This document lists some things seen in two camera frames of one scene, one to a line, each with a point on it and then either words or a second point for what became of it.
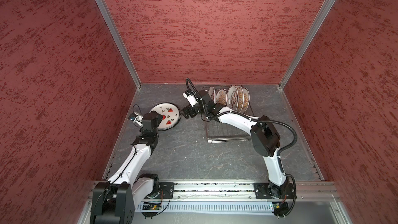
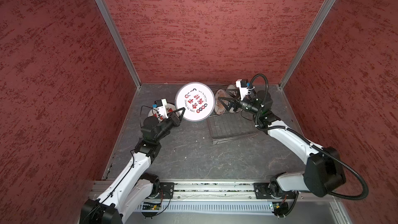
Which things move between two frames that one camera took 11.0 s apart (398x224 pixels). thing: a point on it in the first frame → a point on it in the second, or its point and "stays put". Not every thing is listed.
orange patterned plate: x=221 y=97 stays put
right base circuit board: x=280 y=209 stays put
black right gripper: x=190 y=109 → x=237 y=102
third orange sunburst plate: x=232 y=98 stays put
